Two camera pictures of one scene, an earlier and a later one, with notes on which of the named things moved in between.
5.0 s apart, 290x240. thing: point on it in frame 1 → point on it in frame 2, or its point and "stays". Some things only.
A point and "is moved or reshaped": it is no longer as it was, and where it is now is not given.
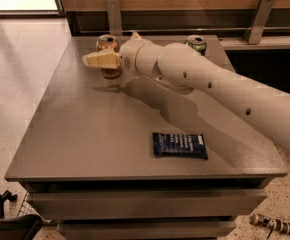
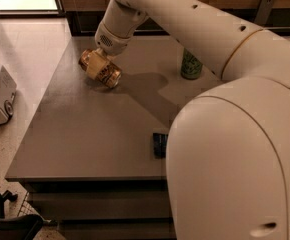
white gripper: (130, 54) → (111, 42)
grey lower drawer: (145, 229) stays
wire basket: (28, 208) stays
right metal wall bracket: (260, 16) stays
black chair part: (19, 227) stays
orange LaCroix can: (104, 42) is moved or reshaped
